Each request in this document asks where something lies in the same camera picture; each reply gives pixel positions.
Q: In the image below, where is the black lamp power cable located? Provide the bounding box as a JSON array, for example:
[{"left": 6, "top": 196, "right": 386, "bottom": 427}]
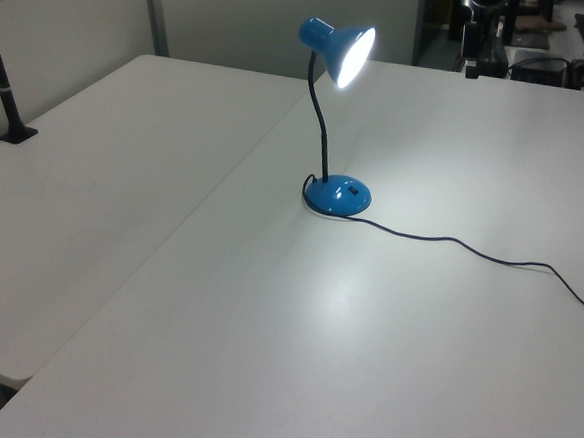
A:
[{"left": 293, "top": 173, "right": 584, "bottom": 322}]

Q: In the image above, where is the blue desk lamp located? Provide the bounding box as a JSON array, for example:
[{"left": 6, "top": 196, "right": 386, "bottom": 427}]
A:
[{"left": 285, "top": 15, "right": 387, "bottom": 220}]

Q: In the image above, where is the black camera stand with clamp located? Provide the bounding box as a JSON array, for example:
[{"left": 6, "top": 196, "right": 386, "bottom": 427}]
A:
[{"left": 0, "top": 0, "right": 48, "bottom": 147}]

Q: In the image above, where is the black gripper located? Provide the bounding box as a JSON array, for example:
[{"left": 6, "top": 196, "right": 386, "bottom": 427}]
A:
[{"left": 457, "top": 20, "right": 512, "bottom": 84}]

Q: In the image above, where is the black electronics box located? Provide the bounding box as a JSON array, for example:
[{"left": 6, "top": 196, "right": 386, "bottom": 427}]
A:
[{"left": 509, "top": 53, "right": 571, "bottom": 89}]

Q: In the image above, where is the grey metal partition post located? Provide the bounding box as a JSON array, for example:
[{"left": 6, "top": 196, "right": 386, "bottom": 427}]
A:
[{"left": 136, "top": 0, "right": 174, "bottom": 60}]

